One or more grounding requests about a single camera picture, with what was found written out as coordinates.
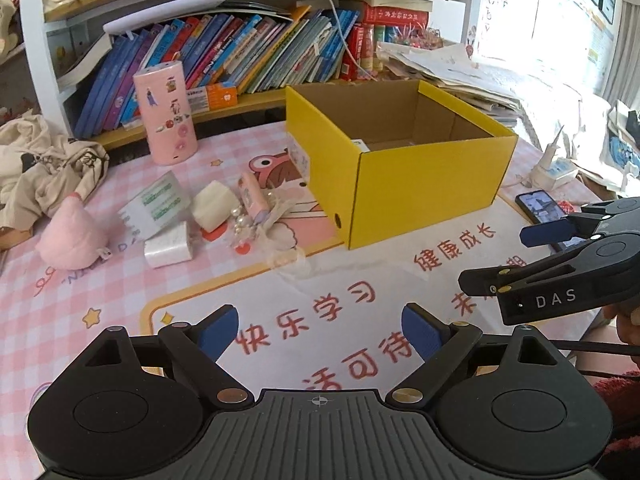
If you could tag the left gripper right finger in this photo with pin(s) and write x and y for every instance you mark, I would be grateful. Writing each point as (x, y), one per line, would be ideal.
(444, 350)

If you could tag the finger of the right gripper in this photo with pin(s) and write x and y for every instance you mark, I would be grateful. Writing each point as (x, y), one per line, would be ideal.
(548, 233)

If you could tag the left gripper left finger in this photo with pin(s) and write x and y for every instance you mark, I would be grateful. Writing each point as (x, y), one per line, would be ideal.
(193, 351)

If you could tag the white power adapter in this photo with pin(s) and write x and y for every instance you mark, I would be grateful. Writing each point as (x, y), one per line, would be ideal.
(170, 246)

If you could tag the pearl lace hair accessory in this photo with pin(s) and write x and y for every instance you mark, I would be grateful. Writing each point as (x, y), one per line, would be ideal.
(274, 241)

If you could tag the black smartphone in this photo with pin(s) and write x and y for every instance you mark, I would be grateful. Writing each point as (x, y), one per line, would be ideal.
(540, 207)

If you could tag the white charger stand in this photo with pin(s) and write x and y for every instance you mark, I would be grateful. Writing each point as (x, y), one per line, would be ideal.
(551, 171)

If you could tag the pink checkered desk mat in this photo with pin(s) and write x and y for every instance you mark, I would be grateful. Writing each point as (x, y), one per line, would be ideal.
(330, 320)

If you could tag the white sponge block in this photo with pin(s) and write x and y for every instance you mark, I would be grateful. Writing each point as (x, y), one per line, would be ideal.
(213, 205)

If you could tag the clear tape roll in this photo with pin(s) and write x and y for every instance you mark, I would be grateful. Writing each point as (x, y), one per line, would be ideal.
(156, 207)

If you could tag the pink tube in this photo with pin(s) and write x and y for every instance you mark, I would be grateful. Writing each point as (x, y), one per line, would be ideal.
(254, 200)

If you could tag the pink plush toy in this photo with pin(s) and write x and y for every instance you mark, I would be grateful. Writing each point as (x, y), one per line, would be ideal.
(72, 240)

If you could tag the yellow cardboard box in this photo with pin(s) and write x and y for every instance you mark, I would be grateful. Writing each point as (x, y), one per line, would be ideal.
(389, 157)

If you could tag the pink cylindrical container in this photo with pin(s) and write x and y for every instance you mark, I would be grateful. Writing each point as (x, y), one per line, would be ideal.
(166, 113)

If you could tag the beige hoodie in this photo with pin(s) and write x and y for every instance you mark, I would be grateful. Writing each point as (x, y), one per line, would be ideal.
(41, 167)

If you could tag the orange white small box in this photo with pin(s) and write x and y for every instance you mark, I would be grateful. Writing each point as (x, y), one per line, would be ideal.
(212, 97)

